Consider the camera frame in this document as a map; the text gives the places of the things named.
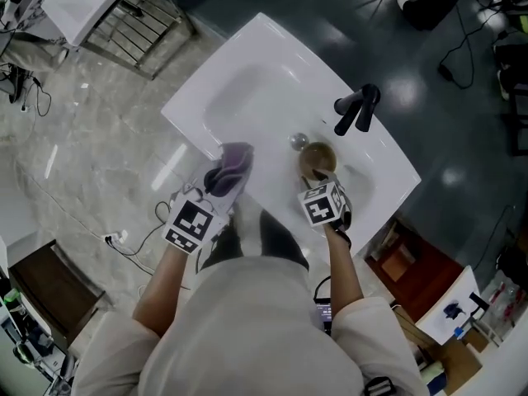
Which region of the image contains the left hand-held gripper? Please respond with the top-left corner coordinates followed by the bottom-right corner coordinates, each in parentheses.
top-left (163, 163), bottom-right (253, 256)

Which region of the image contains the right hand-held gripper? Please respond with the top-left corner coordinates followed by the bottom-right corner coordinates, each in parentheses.
top-left (297, 170), bottom-right (354, 233)

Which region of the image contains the tan wooden bowl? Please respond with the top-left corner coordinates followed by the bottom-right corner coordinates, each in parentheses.
top-left (299, 141), bottom-right (339, 181)

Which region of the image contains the purple grey cloth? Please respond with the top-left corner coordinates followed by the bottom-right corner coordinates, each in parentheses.
top-left (205, 140), bottom-right (256, 196)

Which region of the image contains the person's right forearm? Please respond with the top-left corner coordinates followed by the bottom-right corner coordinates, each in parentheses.
top-left (323, 220), bottom-right (366, 332)

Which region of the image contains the person's left forearm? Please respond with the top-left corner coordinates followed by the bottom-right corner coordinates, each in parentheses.
top-left (132, 243), bottom-right (199, 337)

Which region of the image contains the chrome drain stopper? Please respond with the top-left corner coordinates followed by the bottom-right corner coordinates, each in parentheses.
top-left (287, 132), bottom-right (310, 152)

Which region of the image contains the person's left leg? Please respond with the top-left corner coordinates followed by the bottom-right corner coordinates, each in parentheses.
top-left (197, 220), bottom-right (244, 270)

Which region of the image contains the person's leg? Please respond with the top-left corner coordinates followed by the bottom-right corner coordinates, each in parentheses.
top-left (197, 220), bottom-right (244, 270)
top-left (259, 210), bottom-right (310, 271)

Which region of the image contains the person's right leg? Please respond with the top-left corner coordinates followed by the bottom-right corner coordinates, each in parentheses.
top-left (259, 210), bottom-right (310, 271)

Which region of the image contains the black curved sink faucet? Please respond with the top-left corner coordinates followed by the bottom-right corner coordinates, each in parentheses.
top-left (333, 83), bottom-right (381, 136)

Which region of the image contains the white power strip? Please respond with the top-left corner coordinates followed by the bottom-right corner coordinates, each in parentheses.
top-left (101, 229), bottom-right (130, 246)

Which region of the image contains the black phone screen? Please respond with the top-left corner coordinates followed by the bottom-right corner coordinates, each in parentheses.
top-left (313, 298), bottom-right (333, 334)

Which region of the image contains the white ceramic sink basin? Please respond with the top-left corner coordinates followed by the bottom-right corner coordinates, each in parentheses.
top-left (160, 12), bottom-right (422, 259)

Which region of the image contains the reddish wooden cabinet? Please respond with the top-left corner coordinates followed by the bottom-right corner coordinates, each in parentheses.
top-left (365, 216), bottom-right (465, 325)

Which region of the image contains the person's white shirt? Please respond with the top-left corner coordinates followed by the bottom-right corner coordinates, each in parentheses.
top-left (72, 253), bottom-right (430, 396)

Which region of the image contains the steel sink stand with shelf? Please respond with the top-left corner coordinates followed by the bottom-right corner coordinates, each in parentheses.
top-left (78, 0), bottom-right (195, 82)

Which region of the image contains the white stone slab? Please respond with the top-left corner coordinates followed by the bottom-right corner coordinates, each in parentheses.
top-left (414, 264), bottom-right (483, 346)

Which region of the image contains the dark blue teapot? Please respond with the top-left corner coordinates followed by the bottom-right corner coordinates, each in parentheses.
top-left (444, 300), bottom-right (465, 320)

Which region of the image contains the dark brown wooden cabinet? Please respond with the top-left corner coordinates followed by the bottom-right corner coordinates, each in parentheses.
top-left (7, 239), bottom-right (106, 354)

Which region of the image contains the black tap fixture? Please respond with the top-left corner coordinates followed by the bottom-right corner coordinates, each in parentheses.
top-left (468, 293), bottom-right (490, 317)

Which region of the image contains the clear plastic bin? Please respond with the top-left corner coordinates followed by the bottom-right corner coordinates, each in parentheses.
top-left (482, 270), bottom-right (528, 337)

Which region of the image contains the white sink with white faucet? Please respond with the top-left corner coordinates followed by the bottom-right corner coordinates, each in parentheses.
top-left (40, 0), bottom-right (144, 47)

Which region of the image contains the brown cardboard box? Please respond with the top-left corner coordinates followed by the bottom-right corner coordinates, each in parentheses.
top-left (439, 336), bottom-right (483, 387)

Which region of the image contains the grey fabric bag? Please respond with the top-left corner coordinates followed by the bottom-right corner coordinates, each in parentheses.
top-left (0, 31), bottom-right (69, 73)

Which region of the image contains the marble patterned board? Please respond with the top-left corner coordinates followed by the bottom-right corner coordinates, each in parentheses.
top-left (7, 0), bottom-right (57, 43)

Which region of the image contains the black floor cable with adapter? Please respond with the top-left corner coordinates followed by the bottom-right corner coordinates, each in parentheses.
top-left (436, 0), bottom-right (511, 90)

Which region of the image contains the black shoulder strap buckle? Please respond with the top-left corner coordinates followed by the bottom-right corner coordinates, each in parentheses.
top-left (365, 377), bottom-right (397, 396)

